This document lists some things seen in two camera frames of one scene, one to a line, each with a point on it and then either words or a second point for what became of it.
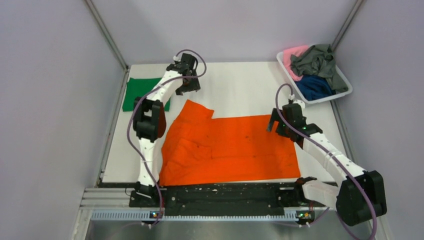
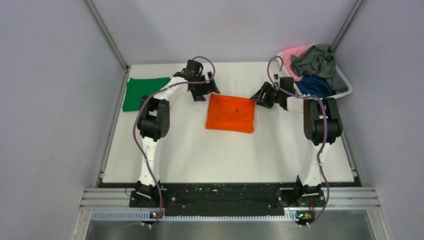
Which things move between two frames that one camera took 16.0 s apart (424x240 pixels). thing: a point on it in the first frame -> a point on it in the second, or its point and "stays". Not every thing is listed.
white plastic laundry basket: [335, 96] stays
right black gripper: [279, 130] -> [260, 94]
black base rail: [221, 196] stays
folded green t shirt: [137, 87] stays
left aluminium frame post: [106, 33] stays
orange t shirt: [200, 149] -> [231, 113]
